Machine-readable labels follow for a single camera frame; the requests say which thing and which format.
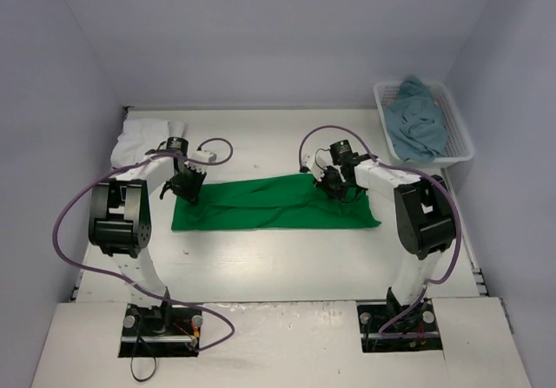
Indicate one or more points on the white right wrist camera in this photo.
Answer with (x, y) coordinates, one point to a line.
(315, 165)

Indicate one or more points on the white t shirt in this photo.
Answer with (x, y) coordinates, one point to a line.
(143, 137)

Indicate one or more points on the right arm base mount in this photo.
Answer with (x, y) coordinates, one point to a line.
(417, 332)

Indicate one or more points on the white laundry basket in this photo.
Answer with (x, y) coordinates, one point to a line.
(459, 146)

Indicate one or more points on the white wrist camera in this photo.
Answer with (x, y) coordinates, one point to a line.
(315, 165)
(199, 160)

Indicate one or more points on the light blue garment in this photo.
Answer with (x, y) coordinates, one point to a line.
(415, 123)

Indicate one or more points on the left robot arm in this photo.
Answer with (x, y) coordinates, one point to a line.
(120, 219)

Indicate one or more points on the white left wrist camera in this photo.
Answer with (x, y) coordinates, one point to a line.
(199, 160)

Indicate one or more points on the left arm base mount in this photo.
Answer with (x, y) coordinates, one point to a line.
(166, 332)

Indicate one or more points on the green t shirt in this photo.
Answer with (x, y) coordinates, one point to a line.
(284, 202)

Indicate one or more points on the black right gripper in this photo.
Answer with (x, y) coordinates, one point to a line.
(334, 184)

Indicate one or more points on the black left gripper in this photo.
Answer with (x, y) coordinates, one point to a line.
(187, 184)

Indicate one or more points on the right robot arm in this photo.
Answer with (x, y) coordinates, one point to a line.
(425, 221)

